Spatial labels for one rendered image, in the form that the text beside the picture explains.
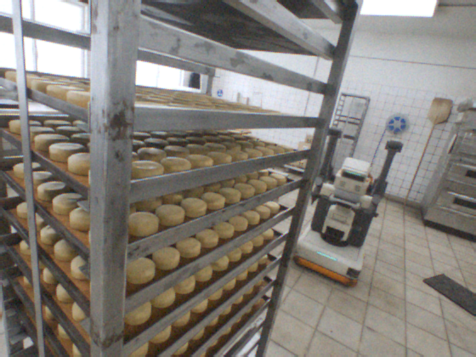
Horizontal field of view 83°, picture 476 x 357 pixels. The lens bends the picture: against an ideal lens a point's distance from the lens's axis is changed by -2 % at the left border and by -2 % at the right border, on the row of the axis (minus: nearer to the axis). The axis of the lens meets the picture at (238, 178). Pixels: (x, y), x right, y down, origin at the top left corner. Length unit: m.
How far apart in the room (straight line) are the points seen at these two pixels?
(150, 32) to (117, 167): 0.15
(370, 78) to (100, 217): 5.97
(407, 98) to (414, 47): 0.88
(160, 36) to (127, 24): 0.07
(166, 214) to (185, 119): 0.18
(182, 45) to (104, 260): 0.26
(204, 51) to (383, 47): 5.88
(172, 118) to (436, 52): 5.93
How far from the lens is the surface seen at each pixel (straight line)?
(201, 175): 0.43
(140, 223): 0.45
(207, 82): 1.02
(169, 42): 0.35
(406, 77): 6.09
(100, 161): 0.30
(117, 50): 0.28
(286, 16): 0.56
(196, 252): 0.57
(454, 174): 5.13
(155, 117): 0.35
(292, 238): 0.88
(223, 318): 0.84
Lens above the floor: 1.55
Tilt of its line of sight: 18 degrees down
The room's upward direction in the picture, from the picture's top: 10 degrees clockwise
